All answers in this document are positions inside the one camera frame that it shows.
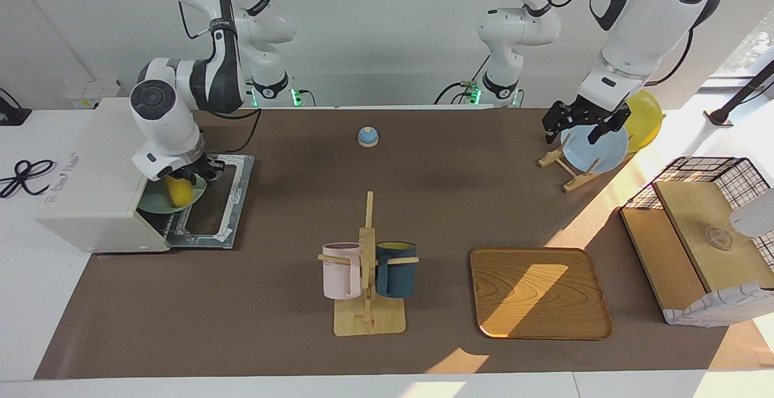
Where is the yellow corn cob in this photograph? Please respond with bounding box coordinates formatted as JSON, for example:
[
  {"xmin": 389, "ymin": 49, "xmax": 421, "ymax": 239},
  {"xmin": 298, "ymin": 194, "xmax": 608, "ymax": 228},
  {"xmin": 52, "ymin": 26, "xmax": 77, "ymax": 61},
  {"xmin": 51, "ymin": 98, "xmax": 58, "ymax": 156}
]
[{"xmin": 166, "ymin": 174, "xmax": 195, "ymax": 207}]

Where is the glass oven door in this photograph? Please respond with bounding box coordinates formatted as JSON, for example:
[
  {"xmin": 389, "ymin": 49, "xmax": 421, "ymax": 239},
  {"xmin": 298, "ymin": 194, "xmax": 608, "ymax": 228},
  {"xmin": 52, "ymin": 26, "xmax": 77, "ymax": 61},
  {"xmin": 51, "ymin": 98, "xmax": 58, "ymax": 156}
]
[{"xmin": 164, "ymin": 155, "xmax": 255, "ymax": 249}]

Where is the pale green plate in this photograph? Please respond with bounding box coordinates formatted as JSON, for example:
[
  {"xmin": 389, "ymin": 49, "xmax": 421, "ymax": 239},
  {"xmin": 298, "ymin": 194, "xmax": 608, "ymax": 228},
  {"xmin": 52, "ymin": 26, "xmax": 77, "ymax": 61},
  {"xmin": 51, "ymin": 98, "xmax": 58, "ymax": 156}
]
[{"xmin": 138, "ymin": 175, "xmax": 208, "ymax": 214}]

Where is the white toaster oven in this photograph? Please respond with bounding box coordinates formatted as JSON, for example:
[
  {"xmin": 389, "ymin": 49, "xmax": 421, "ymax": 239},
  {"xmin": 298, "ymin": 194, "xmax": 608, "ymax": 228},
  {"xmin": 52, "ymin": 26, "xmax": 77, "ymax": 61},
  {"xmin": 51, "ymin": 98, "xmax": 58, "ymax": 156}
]
[{"xmin": 35, "ymin": 97, "xmax": 255, "ymax": 255}]

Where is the light blue plate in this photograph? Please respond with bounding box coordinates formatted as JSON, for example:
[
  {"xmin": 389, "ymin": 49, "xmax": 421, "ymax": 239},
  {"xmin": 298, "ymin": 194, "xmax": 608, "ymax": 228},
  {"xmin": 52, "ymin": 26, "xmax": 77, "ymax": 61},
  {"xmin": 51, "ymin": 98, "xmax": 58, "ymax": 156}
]
[{"xmin": 560, "ymin": 123, "xmax": 629, "ymax": 174}]

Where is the yellow plate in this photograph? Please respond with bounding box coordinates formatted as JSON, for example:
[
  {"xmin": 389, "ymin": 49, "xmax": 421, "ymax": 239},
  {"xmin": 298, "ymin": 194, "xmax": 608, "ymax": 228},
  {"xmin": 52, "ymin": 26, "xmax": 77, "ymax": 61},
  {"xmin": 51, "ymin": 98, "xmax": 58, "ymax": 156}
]
[{"xmin": 623, "ymin": 90, "xmax": 664, "ymax": 154}]

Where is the wooden dish rack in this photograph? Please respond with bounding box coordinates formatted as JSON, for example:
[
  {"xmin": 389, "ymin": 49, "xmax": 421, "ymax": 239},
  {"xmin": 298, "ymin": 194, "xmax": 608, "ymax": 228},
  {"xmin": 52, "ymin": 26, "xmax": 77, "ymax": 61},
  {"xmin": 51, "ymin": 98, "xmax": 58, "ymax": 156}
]
[{"xmin": 538, "ymin": 138, "xmax": 605, "ymax": 193}]

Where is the brown table mat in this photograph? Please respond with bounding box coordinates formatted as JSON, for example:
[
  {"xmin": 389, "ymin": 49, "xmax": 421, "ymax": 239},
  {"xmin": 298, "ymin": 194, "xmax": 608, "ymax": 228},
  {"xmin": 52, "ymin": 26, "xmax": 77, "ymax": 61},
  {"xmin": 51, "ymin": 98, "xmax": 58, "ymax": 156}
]
[{"xmin": 33, "ymin": 106, "xmax": 774, "ymax": 380}]

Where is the wooden step shelf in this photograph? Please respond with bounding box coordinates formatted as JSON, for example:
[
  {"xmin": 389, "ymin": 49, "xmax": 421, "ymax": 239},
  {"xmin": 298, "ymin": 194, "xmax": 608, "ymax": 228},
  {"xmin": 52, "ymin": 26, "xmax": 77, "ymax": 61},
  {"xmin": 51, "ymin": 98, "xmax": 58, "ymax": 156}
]
[{"xmin": 622, "ymin": 180, "xmax": 774, "ymax": 314}]

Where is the white socket box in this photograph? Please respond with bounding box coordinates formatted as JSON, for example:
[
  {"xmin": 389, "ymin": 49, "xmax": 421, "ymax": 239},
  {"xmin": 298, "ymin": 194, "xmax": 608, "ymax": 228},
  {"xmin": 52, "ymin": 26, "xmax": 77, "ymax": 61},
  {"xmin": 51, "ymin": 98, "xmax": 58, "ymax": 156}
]
[{"xmin": 63, "ymin": 80, "xmax": 122, "ymax": 109}]

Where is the black stand pole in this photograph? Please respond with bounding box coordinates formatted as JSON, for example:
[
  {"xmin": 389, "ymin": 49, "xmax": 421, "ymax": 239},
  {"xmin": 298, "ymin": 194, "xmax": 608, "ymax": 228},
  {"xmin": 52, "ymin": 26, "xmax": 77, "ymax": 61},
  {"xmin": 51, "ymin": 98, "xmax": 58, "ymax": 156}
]
[{"xmin": 704, "ymin": 59, "xmax": 774, "ymax": 126}]

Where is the small clear glass cup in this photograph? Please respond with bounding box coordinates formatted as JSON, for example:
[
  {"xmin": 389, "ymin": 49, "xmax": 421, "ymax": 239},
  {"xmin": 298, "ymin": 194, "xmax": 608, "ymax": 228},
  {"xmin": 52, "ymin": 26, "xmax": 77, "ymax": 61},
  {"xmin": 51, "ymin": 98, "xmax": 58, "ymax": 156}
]
[{"xmin": 704, "ymin": 227, "xmax": 733, "ymax": 251}]

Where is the wooden serving tray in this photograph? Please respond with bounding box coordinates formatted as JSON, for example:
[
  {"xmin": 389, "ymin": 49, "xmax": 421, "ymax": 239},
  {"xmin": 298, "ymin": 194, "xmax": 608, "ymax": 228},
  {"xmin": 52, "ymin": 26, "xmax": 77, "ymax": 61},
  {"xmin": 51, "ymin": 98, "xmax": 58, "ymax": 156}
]
[{"xmin": 470, "ymin": 247, "xmax": 613, "ymax": 341}]

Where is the pink mug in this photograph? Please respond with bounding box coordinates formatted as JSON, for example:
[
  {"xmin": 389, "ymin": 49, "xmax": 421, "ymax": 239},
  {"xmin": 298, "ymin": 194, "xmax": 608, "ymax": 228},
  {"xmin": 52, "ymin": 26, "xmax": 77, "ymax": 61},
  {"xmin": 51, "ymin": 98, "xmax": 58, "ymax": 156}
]
[{"xmin": 322, "ymin": 242, "xmax": 362, "ymax": 300}]

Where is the white rounded object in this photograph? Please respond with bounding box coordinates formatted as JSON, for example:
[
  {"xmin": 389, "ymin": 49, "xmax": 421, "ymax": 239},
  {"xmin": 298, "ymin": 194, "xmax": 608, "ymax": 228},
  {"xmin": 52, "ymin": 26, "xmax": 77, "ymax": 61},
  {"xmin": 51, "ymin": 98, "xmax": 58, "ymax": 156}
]
[{"xmin": 729, "ymin": 189, "xmax": 774, "ymax": 239}]

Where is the small black device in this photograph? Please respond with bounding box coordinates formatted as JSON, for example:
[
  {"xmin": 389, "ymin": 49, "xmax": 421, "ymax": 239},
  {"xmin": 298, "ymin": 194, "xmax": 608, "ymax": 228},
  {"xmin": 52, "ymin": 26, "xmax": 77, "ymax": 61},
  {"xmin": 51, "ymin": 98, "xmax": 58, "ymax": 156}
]
[{"xmin": 0, "ymin": 88, "xmax": 32, "ymax": 126}]

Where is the dark blue mug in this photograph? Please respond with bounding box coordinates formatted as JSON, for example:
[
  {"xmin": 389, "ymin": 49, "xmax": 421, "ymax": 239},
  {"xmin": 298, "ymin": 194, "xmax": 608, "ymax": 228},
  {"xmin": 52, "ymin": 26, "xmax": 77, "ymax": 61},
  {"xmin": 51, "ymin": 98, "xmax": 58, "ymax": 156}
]
[{"xmin": 375, "ymin": 241, "xmax": 418, "ymax": 299}]

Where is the wooden mug tree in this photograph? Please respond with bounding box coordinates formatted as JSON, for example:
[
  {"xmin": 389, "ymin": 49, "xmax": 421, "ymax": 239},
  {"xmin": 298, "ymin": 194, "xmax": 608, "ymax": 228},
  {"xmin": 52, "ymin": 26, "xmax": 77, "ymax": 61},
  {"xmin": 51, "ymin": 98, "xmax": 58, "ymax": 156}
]
[{"xmin": 317, "ymin": 191, "xmax": 420, "ymax": 337}]

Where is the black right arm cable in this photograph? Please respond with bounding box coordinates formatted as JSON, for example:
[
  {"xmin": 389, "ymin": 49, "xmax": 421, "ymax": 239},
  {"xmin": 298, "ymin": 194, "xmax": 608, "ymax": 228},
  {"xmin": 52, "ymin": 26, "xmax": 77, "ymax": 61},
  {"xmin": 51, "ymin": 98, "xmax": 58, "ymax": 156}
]
[{"xmin": 178, "ymin": 0, "xmax": 262, "ymax": 154}]

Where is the oven wire rack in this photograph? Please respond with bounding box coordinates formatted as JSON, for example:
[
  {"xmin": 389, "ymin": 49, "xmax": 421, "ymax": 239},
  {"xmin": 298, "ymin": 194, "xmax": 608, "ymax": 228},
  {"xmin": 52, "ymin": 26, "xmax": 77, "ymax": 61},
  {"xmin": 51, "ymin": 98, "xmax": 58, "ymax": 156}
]
[{"xmin": 151, "ymin": 209, "xmax": 189, "ymax": 237}]

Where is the black wire basket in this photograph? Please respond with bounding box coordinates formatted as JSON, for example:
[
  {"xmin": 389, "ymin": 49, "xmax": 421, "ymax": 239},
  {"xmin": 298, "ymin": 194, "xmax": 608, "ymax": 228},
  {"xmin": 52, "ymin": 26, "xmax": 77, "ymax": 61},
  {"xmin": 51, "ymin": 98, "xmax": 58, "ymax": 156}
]
[{"xmin": 620, "ymin": 156, "xmax": 774, "ymax": 327}]

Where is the black arm base cable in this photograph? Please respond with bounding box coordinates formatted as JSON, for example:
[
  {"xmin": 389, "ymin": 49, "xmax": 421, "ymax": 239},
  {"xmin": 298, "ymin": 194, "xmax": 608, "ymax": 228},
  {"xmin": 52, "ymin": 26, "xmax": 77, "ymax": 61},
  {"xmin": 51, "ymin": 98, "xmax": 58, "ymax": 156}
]
[{"xmin": 434, "ymin": 53, "xmax": 490, "ymax": 107}]

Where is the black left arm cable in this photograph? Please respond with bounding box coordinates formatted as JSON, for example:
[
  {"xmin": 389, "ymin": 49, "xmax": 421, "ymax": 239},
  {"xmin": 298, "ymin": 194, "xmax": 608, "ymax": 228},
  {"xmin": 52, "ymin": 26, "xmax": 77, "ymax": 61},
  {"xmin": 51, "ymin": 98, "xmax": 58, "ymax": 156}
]
[{"xmin": 540, "ymin": 0, "xmax": 740, "ymax": 85}]

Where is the black coiled table cable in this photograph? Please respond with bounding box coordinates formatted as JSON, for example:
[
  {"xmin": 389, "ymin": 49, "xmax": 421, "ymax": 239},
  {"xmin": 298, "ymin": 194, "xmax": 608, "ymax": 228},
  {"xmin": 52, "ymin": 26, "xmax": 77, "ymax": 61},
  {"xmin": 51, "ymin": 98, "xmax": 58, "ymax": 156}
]
[{"xmin": 0, "ymin": 159, "xmax": 58, "ymax": 199}]

